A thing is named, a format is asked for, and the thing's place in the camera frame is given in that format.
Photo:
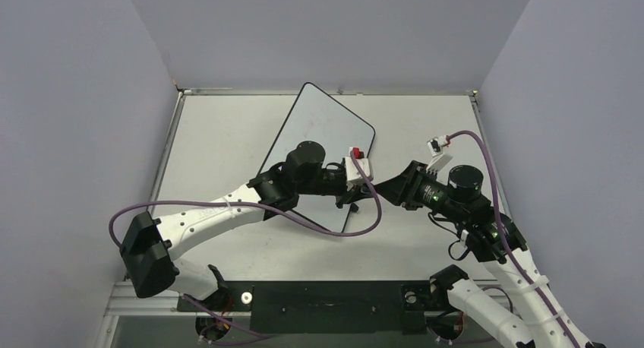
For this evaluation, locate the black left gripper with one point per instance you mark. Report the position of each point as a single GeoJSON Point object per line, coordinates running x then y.
{"type": "Point", "coordinates": [357, 194]}

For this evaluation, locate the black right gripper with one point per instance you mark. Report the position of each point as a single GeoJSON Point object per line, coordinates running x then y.
{"type": "Point", "coordinates": [410, 185]}

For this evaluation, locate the black-framed whiteboard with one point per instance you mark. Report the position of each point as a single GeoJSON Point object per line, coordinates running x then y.
{"type": "Point", "coordinates": [316, 116]}

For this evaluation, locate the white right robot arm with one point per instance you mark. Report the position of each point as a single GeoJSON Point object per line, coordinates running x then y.
{"type": "Point", "coordinates": [537, 318]}

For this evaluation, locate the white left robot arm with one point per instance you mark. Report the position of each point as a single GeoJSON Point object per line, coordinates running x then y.
{"type": "Point", "coordinates": [153, 247]}

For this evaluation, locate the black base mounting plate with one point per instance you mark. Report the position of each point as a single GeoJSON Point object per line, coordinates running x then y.
{"type": "Point", "coordinates": [338, 307]}

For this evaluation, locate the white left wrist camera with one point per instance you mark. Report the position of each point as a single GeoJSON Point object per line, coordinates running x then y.
{"type": "Point", "coordinates": [358, 168]}

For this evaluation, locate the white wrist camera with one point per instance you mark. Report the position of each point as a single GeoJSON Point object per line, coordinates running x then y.
{"type": "Point", "coordinates": [439, 156]}
{"type": "Point", "coordinates": [358, 168]}

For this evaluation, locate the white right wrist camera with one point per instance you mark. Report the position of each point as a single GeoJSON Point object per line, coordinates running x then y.
{"type": "Point", "coordinates": [439, 156]}

